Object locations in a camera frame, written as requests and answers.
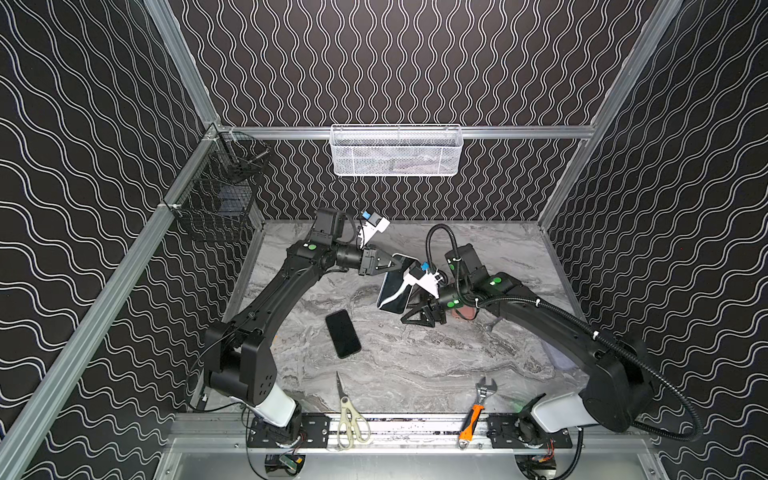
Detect orange handled adjustable wrench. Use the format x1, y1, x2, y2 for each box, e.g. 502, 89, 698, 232
458, 377, 498, 450

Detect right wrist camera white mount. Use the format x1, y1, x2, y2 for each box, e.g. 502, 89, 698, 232
403, 261, 446, 298

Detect pink phone case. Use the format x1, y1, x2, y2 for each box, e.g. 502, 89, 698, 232
452, 306, 478, 321

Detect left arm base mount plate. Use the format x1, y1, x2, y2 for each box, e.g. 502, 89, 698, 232
246, 413, 331, 449

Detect black wire basket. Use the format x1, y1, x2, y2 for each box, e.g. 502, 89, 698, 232
171, 132, 272, 244

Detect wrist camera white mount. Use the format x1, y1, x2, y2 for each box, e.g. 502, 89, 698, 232
358, 211, 390, 246
403, 261, 446, 298

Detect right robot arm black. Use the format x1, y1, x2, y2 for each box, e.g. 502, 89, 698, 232
401, 244, 703, 445

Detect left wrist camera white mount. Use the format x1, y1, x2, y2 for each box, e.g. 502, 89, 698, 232
358, 211, 390, 246

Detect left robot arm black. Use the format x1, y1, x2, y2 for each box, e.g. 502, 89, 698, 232
201, 209, 401, 429

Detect black smartphone green case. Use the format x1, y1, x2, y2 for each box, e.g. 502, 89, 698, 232
376, 273, 413, 314

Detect black smartphone left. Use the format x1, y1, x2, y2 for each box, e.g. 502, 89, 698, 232
325, 310, 362, 359

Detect white wire mesh basket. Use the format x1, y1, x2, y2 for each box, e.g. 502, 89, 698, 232
329, 124, 464, 177

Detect beige handled scissors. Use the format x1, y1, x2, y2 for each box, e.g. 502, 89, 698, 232
336, 373, 372, 450

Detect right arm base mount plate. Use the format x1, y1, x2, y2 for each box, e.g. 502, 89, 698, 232
486, 413, 573, 450

